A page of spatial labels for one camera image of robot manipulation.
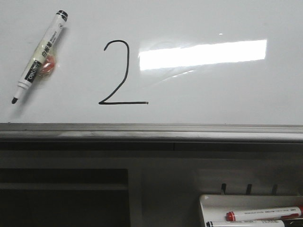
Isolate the white whiteboard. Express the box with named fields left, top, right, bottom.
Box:
left=0, top=0, right=303, bottom=125

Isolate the red capped marker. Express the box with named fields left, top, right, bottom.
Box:
left=225, top=206, right=303, bottom=221

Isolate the grey whiteboard frame ledge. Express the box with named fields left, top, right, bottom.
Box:
left=0, top=123, right=303, bottom=143

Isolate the black whiteboard marker pen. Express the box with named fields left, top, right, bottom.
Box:
left=11, top=10, right=68, bottom=104

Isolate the white marker tray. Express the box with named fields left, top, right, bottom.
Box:
left=199, top=194, right=303, bottom=227

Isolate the black capped marker in tray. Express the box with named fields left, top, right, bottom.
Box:
left=205, top=220, right=285, bottom=227

